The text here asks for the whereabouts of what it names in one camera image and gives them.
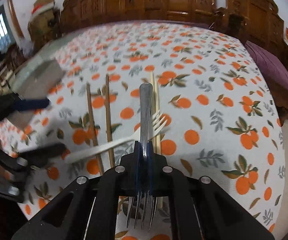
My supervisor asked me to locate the grey rectangular tray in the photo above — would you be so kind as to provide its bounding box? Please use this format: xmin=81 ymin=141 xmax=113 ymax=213
xmin=7 ymin=60 xmax=64 ymax=130

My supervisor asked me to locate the purple seat cushion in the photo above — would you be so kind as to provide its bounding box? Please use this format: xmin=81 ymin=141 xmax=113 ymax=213
xmin=244 ymin=41 xmax=288 ymax=90

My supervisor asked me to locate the carved wooden bench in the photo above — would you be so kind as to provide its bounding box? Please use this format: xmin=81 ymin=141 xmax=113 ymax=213
xmin=61 ymin=0 xmax=284 ymax=55

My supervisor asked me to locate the cardboard boxes stack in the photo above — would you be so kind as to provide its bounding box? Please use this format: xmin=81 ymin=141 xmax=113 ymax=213
xmin=28 ymin=0 xmax=61 ymax=50

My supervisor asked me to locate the metal fork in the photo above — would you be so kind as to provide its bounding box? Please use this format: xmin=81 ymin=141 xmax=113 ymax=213
xmin=126 ymin=83 xmax=153 ymax=227

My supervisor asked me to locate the orange print tablecloth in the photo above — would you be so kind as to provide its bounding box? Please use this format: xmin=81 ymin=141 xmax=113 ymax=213
xmin=0 ymin=22 xmax=286 ymax=232

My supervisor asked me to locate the white plastic fork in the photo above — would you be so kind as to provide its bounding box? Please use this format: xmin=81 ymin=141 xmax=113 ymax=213
xmin=64 ymin=111 xmax=167 ymax=164

